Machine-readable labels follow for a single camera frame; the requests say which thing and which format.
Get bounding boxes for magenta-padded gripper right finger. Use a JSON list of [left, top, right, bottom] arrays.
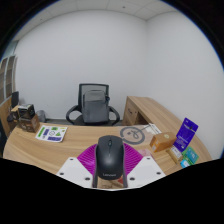
[[121, 144, 166, 189]]

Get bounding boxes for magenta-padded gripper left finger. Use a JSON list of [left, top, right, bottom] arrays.
[[55, 143, 100, 189]]

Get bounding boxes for black computer mouse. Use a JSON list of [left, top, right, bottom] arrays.
[[94, 134, 126, 181]]

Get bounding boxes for orange cardboard box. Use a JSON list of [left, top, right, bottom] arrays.
[[149, 131, 178, 153]]

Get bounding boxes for yellow small box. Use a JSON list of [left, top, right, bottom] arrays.
[[165, 146, 184, 165]]

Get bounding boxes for blue small box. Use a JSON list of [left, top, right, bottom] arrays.
[[179, 159, 192, 169]]

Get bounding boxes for white paper card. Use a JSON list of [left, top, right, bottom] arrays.
[[145, 122, 163, 135]]

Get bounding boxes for green small box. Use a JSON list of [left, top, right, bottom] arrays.
[[181, 146, 200, 165]]

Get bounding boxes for purple card package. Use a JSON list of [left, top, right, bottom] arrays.
[[173, 117, 199, 154]]

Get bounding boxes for black mesh office chair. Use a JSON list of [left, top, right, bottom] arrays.
[[65, 83, 121, 127]]

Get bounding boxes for wooden side desk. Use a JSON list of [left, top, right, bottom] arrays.
[[121, 95, 188, 134]]

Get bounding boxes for large brown cardboard box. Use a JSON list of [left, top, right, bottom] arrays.
[[18, 114, 41, 134]]

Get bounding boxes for grey backpack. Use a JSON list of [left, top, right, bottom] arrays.
[[81, 89, 110, 124]]

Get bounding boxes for black box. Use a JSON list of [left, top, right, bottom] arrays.
[[17, 103, 36, 119]]

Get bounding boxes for black visitor chair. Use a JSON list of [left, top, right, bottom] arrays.
[[6, 90, 20, 123]]

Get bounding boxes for wooden shelf unit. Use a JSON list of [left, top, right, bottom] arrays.
[[0, 54, 18, 108]]

